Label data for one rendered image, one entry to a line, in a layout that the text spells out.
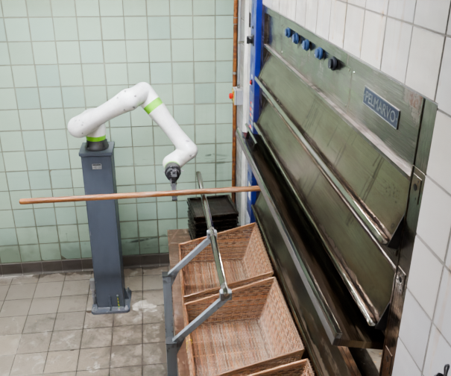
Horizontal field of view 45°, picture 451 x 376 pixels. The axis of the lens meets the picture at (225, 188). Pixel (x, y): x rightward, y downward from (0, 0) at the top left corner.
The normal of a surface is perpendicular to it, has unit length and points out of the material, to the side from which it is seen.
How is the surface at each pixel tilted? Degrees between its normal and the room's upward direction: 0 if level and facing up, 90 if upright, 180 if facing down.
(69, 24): 90
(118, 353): 0
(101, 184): 90
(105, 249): 90
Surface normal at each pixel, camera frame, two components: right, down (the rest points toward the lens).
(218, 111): 0.14, 0.41
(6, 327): 0.00, -0.91
